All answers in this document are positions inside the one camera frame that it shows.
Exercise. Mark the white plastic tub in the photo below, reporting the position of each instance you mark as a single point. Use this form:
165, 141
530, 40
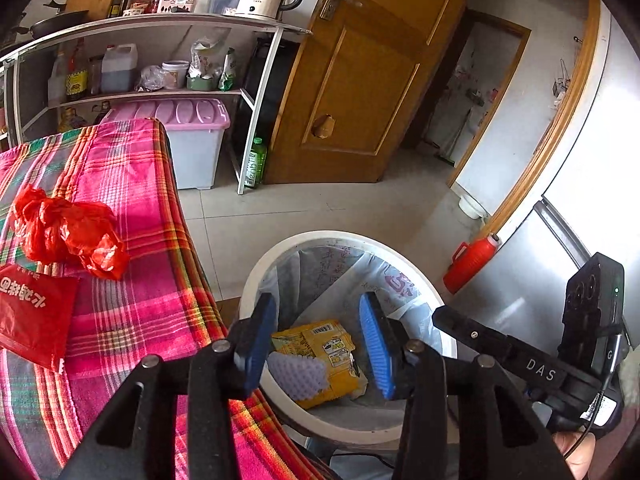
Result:
175, 75

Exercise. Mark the white basin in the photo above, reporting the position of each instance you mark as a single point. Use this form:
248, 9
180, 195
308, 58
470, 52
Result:
471, 207

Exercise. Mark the silver refrigerator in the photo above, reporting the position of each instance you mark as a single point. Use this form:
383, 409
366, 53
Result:
600, 160

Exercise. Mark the tall white shelf rack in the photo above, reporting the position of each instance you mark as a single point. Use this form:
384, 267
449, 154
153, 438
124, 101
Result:
200, 22

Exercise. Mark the person's right hand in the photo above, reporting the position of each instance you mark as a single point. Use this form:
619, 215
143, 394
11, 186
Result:
575, 455

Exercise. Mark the yellow snack bag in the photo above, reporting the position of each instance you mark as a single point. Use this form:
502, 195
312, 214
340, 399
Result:
330, 345

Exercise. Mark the green drink bottle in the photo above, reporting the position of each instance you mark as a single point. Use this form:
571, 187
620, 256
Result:
255, 162

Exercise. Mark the pink utensil holder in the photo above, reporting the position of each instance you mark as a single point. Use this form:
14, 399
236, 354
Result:
177, 2

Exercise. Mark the green bowl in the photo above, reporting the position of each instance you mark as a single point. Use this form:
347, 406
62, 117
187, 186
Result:
200, 83

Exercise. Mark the red thermos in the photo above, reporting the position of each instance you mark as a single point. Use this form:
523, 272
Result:
470, 265

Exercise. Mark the red plastic bag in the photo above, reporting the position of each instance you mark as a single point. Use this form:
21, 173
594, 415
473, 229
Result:
65, 230

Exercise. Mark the dark glass jar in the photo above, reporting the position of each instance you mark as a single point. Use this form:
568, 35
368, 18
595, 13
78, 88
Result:
95, 77

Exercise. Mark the red capped sauce bottle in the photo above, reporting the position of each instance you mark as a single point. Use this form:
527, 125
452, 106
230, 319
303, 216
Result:
77, 80

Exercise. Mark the clear plastic bottle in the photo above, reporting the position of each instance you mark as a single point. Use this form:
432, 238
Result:
57, 82

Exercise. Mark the black frying pan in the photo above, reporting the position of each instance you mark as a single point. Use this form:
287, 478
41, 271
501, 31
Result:
55, 22

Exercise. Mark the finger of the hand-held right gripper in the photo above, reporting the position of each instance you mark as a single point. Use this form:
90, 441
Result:
465, 327

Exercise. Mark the red snack pouch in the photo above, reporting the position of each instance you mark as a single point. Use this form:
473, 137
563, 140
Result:
30, 310

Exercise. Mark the wooden door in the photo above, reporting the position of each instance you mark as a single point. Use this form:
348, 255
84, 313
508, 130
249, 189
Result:
370, 85

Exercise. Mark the white trash bin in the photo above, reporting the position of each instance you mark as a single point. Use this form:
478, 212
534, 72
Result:
345, 427

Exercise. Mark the dark brown doorway frame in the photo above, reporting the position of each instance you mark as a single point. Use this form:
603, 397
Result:
500, 22

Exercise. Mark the wooden door frame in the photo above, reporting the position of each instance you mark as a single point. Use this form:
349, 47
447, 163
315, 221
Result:
565, 110

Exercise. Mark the green white packet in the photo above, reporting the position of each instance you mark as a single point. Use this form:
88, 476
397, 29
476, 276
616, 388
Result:
228, 72

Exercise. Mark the white oil jug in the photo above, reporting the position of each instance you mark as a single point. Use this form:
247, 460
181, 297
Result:
120, 72

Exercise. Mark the red lidded jar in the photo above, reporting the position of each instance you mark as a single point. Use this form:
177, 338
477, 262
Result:
142, 2

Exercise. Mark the red green plaid tablecloth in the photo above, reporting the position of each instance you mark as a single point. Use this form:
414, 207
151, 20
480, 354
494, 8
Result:
130, 270

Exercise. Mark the translucent bin liner bag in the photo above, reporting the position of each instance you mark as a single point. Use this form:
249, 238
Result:
330, 275

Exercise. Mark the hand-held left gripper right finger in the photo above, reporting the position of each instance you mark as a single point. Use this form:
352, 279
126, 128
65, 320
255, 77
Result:
377, 345

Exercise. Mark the pink lidded storage box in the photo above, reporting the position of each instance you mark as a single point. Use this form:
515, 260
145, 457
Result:
195, 155

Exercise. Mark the crumpled clear plastic bag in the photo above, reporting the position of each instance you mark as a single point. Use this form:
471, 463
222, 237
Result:
151, 80

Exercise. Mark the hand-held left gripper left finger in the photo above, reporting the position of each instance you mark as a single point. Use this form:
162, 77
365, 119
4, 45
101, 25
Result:
257, 345

